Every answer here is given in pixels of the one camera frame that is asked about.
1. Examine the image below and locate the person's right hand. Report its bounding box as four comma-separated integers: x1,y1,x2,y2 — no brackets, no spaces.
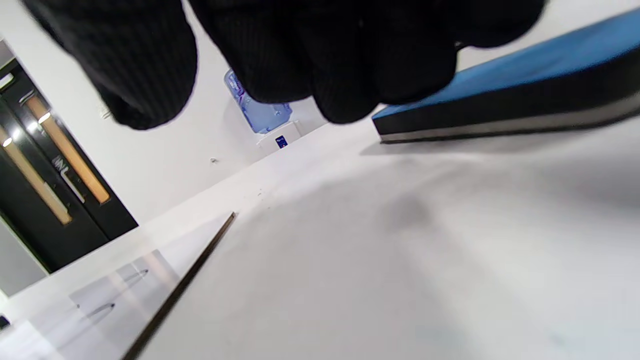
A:
20,0,546,131

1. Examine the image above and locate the white water dispenser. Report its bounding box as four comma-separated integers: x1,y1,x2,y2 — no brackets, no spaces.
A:
256,120,304,151

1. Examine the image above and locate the black door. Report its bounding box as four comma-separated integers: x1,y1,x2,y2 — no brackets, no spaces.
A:
0,56,140,275

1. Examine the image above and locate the blue whiteboard eraser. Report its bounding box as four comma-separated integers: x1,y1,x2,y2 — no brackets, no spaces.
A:
371,7,640,146

